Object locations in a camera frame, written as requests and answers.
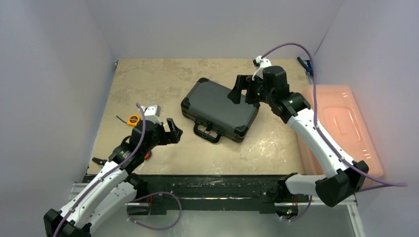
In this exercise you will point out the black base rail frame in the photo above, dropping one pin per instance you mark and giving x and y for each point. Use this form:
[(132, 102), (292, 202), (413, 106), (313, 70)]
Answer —
[(218, 193)]

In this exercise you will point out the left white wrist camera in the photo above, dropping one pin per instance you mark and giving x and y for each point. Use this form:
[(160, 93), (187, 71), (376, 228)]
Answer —
[(151, 113)]

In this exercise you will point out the black grey wire strippers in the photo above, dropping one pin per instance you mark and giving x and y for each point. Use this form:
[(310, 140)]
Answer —
[(98, 161)]

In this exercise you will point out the blue handled pliers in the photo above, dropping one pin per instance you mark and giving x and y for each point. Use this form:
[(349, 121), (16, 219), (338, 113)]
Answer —
[(306, 64)]

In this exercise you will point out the black poker set case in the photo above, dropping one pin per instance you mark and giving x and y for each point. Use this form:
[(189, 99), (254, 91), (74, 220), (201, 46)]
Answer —
[(215, 115)]

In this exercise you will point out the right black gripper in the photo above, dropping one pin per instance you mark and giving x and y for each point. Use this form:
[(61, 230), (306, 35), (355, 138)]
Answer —
[(247, 89)]

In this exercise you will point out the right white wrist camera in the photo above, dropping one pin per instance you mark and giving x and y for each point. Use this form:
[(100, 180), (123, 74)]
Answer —
[(260, 63)]

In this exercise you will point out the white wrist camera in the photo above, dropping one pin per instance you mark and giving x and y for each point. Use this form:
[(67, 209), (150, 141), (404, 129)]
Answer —
[(260, 63), (151, 113)]

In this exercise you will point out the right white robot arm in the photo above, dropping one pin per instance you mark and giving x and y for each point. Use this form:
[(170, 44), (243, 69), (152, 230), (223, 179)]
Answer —
[(342, 177)]

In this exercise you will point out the yellow tape measure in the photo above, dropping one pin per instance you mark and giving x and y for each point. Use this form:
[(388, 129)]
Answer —
[(131, 121)]

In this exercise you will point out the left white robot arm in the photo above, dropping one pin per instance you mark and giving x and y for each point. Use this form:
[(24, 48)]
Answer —
[(114, 185)]

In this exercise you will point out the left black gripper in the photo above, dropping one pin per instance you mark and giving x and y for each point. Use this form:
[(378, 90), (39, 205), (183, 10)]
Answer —
[(172, 137)]

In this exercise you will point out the pink translucent plastic bin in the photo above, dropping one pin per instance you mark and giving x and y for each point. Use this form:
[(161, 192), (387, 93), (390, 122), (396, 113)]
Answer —
[(339, 115)]

